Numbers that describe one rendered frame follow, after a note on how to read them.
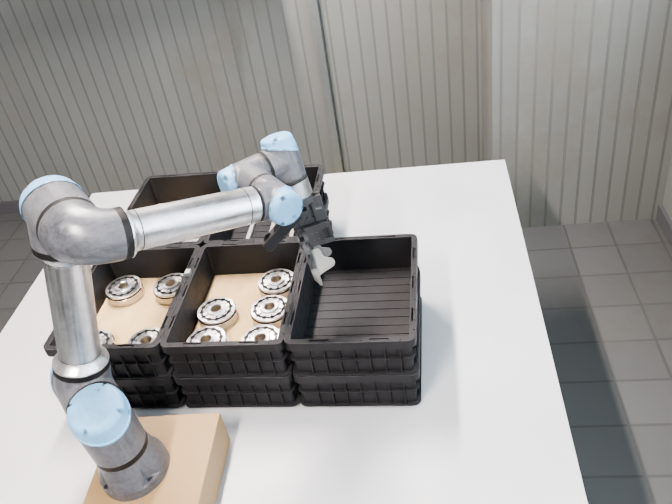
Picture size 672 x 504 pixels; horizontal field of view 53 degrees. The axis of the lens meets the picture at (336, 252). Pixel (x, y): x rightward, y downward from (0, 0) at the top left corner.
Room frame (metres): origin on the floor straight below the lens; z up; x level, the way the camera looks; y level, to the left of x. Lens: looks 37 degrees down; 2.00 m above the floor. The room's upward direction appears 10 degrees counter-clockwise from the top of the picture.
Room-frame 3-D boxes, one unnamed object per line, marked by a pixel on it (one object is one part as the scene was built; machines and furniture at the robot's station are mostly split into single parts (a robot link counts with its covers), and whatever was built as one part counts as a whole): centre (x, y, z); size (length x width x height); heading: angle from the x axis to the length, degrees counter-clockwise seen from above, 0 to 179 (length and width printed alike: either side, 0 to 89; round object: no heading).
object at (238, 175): (1.29, 0.16, 1.27); 0.11 x 0.11 x 0.08; 30
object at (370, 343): (1.29, -0.03, 0.92); 0.40 x 0.30 x 0.02; 168
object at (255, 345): (1.35, 0.26, 0.92); 0.40 x 0.30 x 0.02; 168
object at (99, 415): (0.96, 0.52, 0.96); 0.13 x 0.12 x 0.14; 30
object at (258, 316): (1.34, 0.19, 0.86); 0.10 x 0.10 x 0.01
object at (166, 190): (1.80, 0.47, 0.87); 0.40 x 0.30 x 0.11; 168
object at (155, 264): (1.41, 0.55, 0.87); 0.40 x 0.30 x 0.11; 168
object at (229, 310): (1.37, 0.33, 0.86); 0.10 x 0.10 x 0.01
